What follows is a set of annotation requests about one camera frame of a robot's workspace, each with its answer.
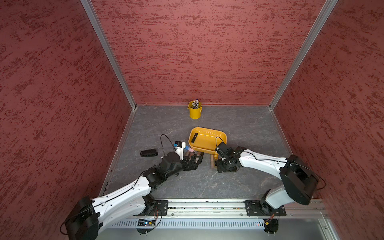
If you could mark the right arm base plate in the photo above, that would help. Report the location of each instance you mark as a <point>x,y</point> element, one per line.
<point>256,209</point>

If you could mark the pens in yellow cup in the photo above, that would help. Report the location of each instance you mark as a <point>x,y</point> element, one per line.
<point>195,104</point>

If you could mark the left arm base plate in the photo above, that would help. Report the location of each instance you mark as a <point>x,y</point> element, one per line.
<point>155,207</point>

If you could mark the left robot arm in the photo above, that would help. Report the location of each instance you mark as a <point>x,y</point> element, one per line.
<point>89,217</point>

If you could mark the blue pink lip gloss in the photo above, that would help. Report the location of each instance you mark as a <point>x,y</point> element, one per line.
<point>189,149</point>

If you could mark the right aluminium corner post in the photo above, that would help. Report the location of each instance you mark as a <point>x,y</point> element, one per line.
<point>317,26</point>

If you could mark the aluminium front rail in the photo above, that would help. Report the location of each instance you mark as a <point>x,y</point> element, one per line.
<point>224,209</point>

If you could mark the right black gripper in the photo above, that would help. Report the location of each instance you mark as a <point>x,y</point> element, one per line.
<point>220,169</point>

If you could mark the yellow pen cup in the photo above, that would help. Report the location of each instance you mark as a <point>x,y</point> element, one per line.
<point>195,113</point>

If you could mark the black flat remote device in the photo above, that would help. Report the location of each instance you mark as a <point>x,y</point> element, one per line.
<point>149,153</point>

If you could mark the black lipstick tube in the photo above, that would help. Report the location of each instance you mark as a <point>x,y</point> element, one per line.
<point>194,138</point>

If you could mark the aluminium corner post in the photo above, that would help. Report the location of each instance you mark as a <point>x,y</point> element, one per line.
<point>317,26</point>
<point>97,26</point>

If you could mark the tan lipstick tube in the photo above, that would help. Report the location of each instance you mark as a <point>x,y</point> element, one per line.
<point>213,161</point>

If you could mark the left aluminium corner post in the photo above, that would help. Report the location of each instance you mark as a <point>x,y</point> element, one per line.
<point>97,26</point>

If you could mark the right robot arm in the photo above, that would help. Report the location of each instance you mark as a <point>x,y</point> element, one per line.
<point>299,182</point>

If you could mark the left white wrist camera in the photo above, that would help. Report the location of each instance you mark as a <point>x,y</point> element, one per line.
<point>179,149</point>

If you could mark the left controller board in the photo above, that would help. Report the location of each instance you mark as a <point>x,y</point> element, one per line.
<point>145,226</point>

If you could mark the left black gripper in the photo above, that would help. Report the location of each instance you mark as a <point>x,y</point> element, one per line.
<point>194,166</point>

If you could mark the yellow plastic storage box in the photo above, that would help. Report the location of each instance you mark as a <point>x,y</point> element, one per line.
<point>207,140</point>

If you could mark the right controller connector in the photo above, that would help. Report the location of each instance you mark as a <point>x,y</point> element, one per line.
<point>271,226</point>

